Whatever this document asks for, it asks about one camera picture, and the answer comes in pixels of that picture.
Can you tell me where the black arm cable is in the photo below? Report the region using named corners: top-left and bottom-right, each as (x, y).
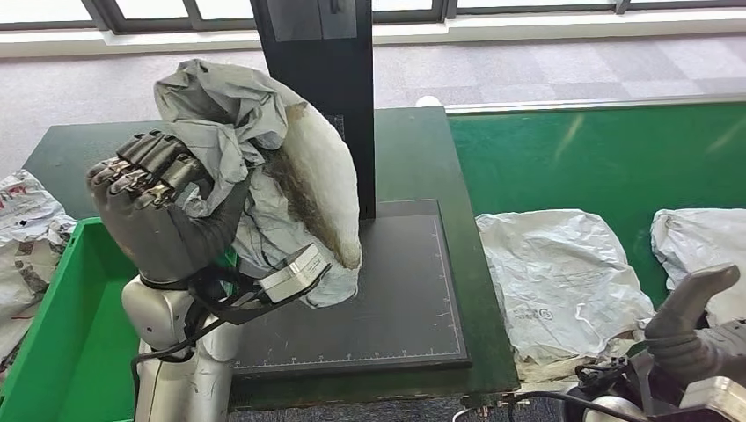
top-left (507, 389), bottom-right (642, 422)
top-left (128, 314), bottom-right (234, 422)

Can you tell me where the black left camera bracket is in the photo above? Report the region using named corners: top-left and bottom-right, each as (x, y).
top-left (186, 265), bottom-right (333, 327)

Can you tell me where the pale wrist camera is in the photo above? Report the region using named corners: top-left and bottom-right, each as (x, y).
top-left (259, 243), bottom-right (333, 304)
top-left (678, 375), bottom-right (746, 422)

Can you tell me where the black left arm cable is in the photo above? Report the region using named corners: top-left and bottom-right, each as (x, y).
top-left (128, 314), bottom-right (234, 422)

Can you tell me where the pale printed parcel bag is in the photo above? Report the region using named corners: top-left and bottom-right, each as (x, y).
top-left (650, 207), bottom-right (746, 327)

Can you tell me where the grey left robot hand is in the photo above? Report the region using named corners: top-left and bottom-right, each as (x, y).
top-left (87, 130), bottom-right (252, 289)

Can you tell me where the green conveyor belt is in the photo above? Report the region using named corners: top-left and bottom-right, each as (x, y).
top-left (447, 101), bottom-right (746, 327)

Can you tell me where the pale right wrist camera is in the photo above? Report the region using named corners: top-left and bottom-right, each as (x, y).
top-left (678, 375), bottom-right (746, 422)

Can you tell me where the black inbound scanner machine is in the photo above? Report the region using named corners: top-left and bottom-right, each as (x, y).
top-left (232, 0), bottom-right (472, 380)

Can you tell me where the dark green table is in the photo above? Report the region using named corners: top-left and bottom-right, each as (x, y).
top-left (23, 106), bottom-right (521, 409)

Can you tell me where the dark machine screen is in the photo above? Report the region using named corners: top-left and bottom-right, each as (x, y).
top-left (265, 0), bottom-right (358, 42)

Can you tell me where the green plastic crate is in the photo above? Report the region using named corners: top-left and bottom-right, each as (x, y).
top-left (0, 216), bottom-right (238, 422)

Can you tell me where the dark window frame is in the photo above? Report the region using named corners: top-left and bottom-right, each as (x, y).
top-left (0, 0), bottom-right (746, 33)

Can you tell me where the grey parcel bag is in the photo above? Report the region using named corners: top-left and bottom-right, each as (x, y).
top-left (153, 58), bottom-right (363, 309)

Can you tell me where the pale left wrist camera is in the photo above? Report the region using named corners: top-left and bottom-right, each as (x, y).
top-left (259, 243), bottom-right (333, 304)

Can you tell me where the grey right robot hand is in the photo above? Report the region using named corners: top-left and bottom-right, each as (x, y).
top-left (643, 263), bottom-right (746, 389)

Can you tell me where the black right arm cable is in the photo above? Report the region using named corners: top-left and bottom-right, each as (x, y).
top-left (507, 389), bottom-right (642, 422)

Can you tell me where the black yellow ruler label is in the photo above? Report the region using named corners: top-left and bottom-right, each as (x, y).
top-left (324, 113), bottom-right (349, 147)

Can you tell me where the white bag red print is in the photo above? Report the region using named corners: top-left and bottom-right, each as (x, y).
top-left (0, 170), bottom-right (77, 374)

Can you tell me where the pale parcel bag brown edge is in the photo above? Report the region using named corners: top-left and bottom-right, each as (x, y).
top-left (474, 209), bottom-right (655, 382)

